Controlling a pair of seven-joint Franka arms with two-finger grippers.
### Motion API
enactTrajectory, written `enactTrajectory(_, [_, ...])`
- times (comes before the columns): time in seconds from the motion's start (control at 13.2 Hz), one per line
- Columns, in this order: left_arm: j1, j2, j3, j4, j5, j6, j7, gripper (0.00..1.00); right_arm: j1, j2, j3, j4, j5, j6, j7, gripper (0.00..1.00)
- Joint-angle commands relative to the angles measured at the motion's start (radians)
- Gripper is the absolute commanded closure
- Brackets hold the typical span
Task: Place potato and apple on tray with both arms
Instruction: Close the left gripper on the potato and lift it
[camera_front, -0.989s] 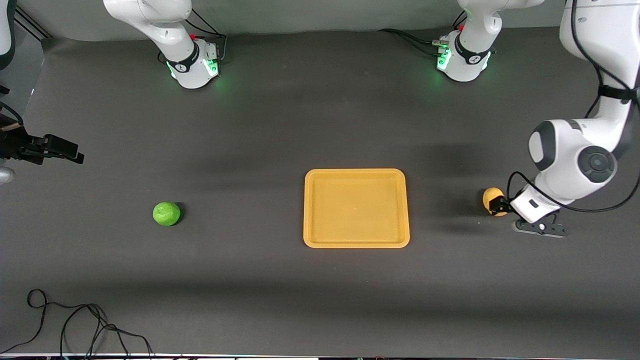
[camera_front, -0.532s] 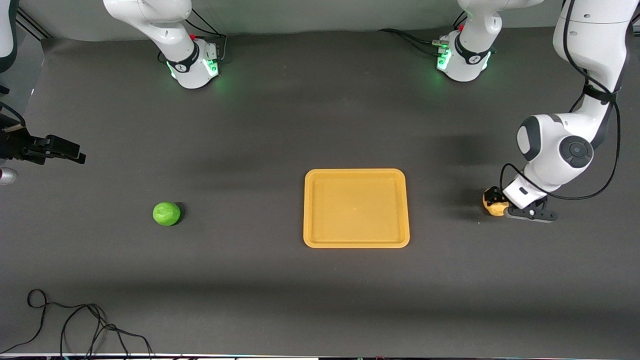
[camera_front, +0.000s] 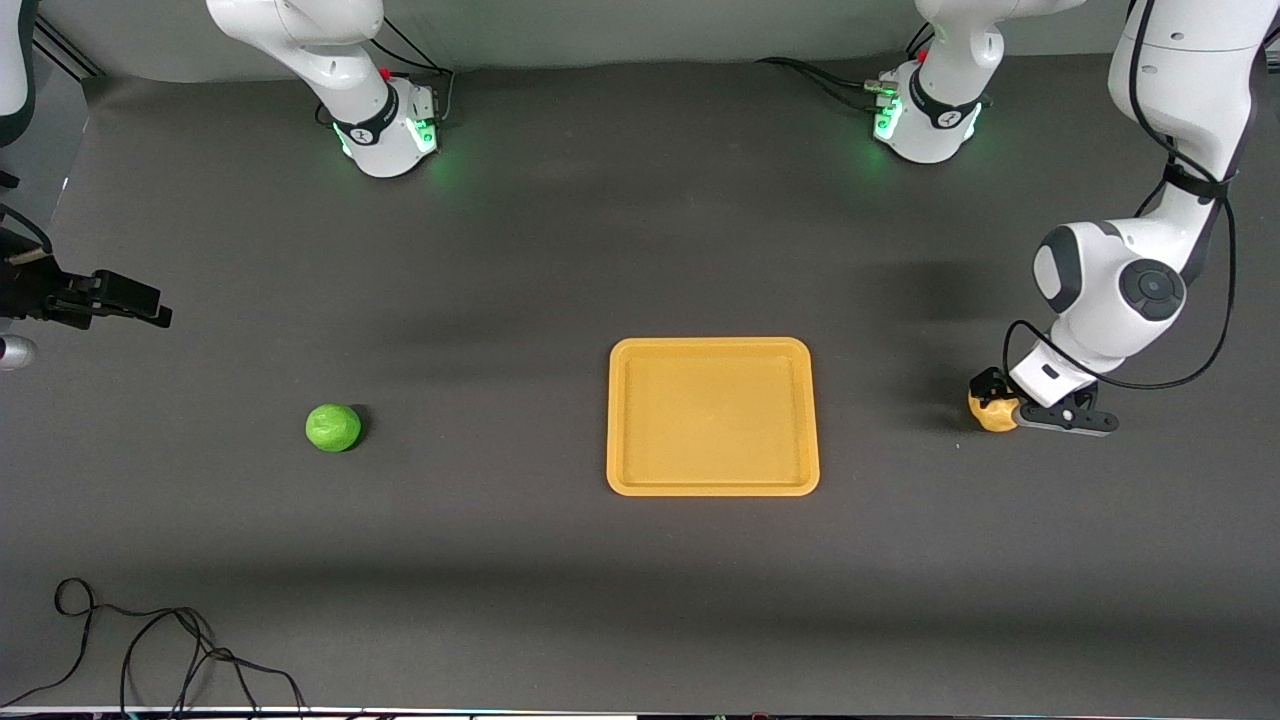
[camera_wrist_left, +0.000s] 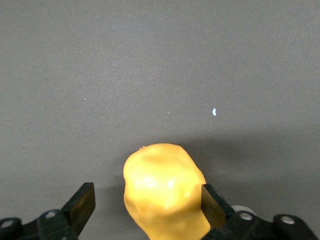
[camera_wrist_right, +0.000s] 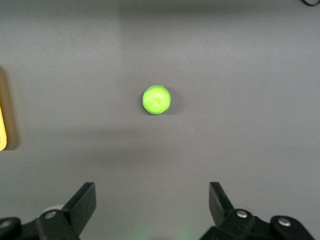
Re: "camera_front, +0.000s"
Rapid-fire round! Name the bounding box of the yellow potato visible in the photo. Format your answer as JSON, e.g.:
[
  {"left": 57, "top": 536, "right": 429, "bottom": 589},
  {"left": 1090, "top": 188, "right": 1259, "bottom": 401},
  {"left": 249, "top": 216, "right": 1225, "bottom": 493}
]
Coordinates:
[{"left": 968, "top": 392, "right": 1022, "bottom": 434}]

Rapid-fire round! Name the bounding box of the yellow plastic tray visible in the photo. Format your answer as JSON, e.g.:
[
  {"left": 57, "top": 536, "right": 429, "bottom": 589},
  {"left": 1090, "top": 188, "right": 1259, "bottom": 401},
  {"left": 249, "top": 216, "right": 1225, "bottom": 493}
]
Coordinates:
[{"left": 606, "top": 337, "right": 821, "bottom": 498}]

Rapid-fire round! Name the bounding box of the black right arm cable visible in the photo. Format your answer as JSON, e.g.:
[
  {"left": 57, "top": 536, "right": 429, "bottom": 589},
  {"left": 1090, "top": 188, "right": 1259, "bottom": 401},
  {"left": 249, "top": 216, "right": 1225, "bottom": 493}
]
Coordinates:
[{"left": 0, "top": 204, "right": 53, "bottom": 253}]

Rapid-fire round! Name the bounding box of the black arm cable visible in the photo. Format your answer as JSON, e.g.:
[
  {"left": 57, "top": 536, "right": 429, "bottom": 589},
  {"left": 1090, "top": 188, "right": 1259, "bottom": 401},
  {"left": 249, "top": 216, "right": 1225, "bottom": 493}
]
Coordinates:
[
  {"left": 1000, "top": 0, "right": 1263, "bottom": 392},
  {"left": 0, "top": 204, "right": 53, "bottom": 253}
]

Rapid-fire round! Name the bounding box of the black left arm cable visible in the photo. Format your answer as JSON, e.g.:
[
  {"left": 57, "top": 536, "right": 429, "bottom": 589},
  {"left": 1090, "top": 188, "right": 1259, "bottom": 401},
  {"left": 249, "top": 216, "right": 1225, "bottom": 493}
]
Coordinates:
[{"left": 1000, "top": 0, "right": 1263, "bottom": 392}]

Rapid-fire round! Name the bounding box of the black frame bar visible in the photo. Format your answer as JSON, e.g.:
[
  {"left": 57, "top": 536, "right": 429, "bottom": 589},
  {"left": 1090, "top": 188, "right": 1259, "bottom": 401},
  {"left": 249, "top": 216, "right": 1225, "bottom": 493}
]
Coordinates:
[{"left": 34, "top": 18, "right": 103, "bottom": 81}]

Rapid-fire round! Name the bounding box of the thin black loose cable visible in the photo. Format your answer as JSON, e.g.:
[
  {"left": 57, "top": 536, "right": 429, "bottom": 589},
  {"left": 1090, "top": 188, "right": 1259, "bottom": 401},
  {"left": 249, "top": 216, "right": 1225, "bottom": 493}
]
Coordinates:
[{"left": 0, "top": 578, "right": 307, "bottom": 714}]

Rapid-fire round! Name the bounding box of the long black left base cable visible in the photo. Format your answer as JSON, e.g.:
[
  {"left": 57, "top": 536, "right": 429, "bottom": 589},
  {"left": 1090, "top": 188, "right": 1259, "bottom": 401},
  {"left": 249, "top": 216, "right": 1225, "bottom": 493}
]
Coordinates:
[{"left": 755, "top": 57, "right": 887, "bottom": 113}]

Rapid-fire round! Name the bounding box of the black right base cable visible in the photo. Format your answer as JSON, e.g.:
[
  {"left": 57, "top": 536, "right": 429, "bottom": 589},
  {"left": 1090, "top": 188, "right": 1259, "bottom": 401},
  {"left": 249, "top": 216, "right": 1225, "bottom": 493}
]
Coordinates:
[{"left": 315, "top": 18, "right": 458, "bottom": 129}]

